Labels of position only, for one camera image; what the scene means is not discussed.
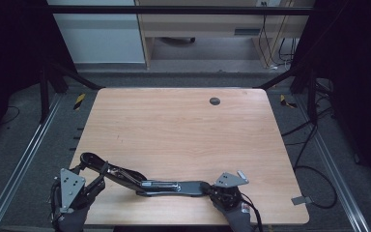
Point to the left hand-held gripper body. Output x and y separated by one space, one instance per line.
71 188

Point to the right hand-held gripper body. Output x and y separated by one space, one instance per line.
228 180

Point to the black long-arm stapler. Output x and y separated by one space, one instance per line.
186 188

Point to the person's left hand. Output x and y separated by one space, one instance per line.
72 222

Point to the person's right hand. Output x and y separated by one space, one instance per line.
238 219

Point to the yellow black floor tape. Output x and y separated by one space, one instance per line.
79 101
285 101

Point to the grey tape tab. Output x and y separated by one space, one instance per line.
301 200

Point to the white cabinet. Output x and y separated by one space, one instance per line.
99 38

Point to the dark curtain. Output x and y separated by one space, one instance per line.
9 48
357 80

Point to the light wooden desk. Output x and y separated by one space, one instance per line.
206 29

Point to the aluminium floor rail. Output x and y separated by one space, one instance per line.
22 161
335 167

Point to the black metal frame post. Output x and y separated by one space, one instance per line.
312 96
44 96

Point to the black horizontal frame bar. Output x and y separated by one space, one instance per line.
174 10

